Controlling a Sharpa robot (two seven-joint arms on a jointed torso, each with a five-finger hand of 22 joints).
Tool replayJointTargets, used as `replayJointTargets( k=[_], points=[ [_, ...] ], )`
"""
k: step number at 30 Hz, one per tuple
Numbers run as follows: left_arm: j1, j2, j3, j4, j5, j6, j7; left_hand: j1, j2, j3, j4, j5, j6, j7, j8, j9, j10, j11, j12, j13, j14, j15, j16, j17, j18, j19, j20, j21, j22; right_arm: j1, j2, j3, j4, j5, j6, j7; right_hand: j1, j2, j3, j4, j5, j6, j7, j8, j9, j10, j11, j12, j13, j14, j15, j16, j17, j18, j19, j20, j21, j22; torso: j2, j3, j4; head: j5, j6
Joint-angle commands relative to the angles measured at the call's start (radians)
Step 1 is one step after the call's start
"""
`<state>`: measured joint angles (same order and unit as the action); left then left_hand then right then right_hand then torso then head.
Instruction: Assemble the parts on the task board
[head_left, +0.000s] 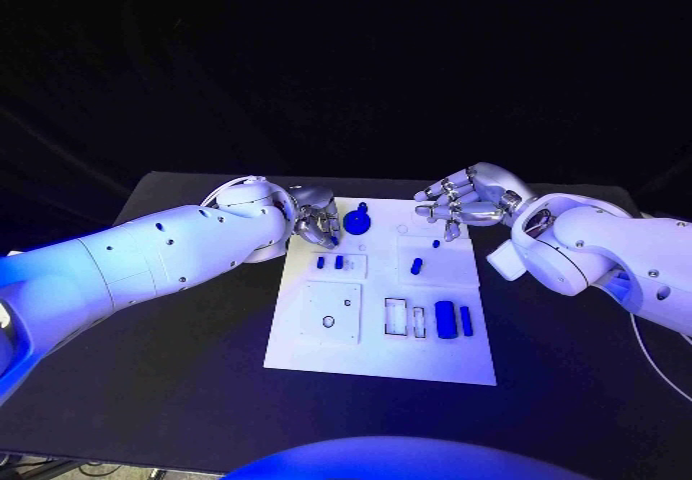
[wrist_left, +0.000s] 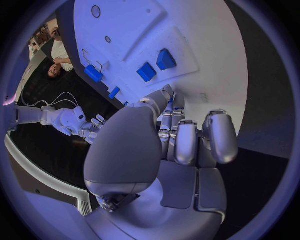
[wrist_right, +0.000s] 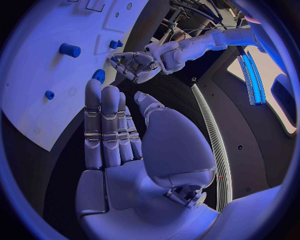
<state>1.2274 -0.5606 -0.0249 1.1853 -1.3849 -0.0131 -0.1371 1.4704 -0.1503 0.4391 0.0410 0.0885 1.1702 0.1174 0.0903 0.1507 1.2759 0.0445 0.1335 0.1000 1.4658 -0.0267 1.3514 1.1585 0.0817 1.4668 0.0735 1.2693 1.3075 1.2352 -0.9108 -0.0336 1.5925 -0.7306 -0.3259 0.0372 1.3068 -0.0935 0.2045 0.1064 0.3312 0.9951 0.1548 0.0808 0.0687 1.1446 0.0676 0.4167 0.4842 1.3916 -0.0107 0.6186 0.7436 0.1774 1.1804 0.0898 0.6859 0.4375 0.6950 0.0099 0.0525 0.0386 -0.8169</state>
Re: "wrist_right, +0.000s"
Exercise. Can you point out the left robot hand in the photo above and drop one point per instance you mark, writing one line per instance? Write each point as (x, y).
(143, 63)

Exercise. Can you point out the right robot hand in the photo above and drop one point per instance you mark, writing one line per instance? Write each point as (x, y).
(145, 187)

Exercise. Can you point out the small blue part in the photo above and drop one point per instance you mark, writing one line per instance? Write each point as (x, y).
(114, 59)

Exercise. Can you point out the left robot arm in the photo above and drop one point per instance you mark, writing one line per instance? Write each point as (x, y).
(199, 44)

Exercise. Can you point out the white task board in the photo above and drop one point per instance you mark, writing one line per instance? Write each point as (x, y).
(42, 75)

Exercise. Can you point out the blue plug block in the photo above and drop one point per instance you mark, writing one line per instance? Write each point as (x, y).
(115, 44)

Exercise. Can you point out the blue gear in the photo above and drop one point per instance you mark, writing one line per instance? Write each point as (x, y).
(98, 75)

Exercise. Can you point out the blue short cylinder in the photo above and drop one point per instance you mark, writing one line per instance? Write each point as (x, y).
(69, 50)

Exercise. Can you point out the small blue peg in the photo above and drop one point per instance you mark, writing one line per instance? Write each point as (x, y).
(49, 95)

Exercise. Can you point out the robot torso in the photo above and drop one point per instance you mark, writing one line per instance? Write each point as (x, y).
(241, 131)

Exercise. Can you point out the glowing light bar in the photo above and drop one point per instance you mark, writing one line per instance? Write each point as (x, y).
(254, 78)

